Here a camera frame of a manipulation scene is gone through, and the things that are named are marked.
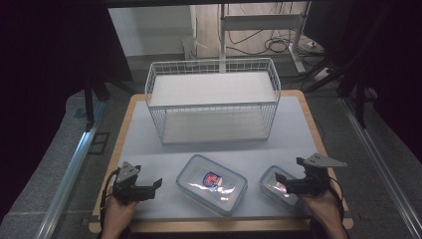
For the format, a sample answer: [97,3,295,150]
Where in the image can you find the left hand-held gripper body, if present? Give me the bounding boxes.
[111,161,145,205]

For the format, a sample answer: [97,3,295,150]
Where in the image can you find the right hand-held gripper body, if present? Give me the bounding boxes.
[292,152,348,197]

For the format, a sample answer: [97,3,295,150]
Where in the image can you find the small clear food container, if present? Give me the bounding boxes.
[259,164,309,211]

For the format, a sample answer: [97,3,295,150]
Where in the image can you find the large clear food container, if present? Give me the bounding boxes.
[175,153,249,217]

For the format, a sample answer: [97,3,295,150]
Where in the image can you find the white wire shelf rack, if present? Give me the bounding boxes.
[144,58,283,146]

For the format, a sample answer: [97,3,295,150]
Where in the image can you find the person's left hand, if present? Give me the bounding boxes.
[103,186,139,230]

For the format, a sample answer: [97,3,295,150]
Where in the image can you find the person's right hand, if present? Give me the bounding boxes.
[297,190,344,230]

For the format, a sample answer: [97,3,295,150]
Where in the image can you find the pale grey table mat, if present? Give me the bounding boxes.
[113,96,341,222]

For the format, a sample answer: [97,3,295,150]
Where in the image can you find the black stand legs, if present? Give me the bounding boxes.
[337,75,370,129]
[82,77,113,132]

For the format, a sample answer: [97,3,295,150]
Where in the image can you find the white power strip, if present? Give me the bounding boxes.
[313,67,331,83]

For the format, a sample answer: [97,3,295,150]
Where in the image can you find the dark curtain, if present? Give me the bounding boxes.
[303,0,422,163]
[0,0,134,222]

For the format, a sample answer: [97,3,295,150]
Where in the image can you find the clear plastic bag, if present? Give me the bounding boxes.
[182,35,207,62]

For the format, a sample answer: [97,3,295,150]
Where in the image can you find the white panel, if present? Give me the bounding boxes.
[108,5,197,58]

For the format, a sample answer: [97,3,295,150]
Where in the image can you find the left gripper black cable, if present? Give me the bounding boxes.
[99,167,121,230]

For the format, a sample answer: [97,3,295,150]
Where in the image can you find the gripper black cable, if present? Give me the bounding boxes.
[326,175,346,222]
[99,167,121,230]

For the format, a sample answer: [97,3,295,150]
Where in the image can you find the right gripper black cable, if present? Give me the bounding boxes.
[326,175,346,222]

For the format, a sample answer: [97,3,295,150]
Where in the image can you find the aluminium rail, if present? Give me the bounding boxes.
[340,97,422,239]
[34,99,107,239]

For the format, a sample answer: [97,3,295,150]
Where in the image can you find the black floor cables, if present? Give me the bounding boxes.
[227,29,331,73]

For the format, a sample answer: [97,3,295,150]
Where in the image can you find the white metal stand frame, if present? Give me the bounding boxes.
[218,2,309,75]

